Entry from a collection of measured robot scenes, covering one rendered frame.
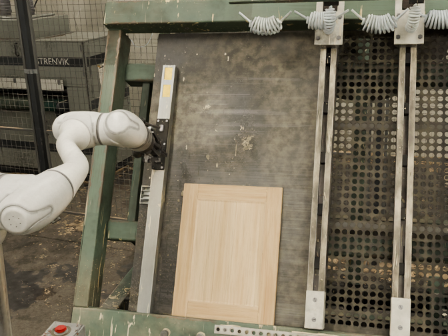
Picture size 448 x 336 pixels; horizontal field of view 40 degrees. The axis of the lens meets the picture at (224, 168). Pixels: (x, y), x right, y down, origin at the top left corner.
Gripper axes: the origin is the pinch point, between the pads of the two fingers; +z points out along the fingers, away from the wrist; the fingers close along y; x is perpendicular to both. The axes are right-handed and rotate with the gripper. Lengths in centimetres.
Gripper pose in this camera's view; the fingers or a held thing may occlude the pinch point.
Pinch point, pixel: (160, 153)
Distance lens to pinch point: 226.2
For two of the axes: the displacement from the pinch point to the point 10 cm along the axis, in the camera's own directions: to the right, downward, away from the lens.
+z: 2.3, 2.0, 9.5
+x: -9.7, -0.4, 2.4
